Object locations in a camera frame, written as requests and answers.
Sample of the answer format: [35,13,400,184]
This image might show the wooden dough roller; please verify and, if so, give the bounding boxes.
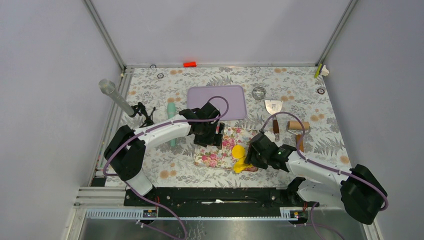
[286,120,305,152]

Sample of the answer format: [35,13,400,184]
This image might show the floral tablecloth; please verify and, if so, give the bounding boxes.
[126,67,352,188]

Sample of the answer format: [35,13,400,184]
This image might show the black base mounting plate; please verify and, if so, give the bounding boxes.
[123,187,314,218]

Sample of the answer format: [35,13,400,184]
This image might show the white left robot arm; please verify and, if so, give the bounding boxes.
[103,102,226,206]

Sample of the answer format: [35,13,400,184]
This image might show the metal spatula wooden handle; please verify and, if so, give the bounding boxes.
[264,99,283,142]

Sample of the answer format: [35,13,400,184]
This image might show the yellow dough piece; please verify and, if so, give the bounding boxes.
[233,157,254,174]

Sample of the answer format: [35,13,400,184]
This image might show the white yellow corner clip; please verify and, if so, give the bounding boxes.
[314,63,330,78]

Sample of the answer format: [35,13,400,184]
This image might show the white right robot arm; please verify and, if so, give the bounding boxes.
[245,133,388,225]

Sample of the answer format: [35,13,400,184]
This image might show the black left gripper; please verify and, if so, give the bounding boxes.
[194,121,224,150]

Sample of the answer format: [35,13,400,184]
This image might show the floral rectangular tray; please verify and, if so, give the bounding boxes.
[194,127,259,170]

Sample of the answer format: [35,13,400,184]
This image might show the purple plastic tray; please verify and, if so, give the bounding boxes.
[186,85,248,121]

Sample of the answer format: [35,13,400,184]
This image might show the teal handled tool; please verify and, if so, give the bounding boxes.
[166,102,177,147]

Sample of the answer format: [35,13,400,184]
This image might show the red block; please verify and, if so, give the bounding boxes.
[183,61,197,68]

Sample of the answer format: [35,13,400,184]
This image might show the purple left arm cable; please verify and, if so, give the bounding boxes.
[101,96,230,240]

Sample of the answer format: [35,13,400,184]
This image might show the silver microphone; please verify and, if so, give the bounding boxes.
[98,78,136,117]

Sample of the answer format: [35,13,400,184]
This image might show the black mini tripod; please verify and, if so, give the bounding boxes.
[130,102,157,128]

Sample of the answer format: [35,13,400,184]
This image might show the round yellow dough wrapper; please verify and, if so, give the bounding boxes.
[231,144,246,159]

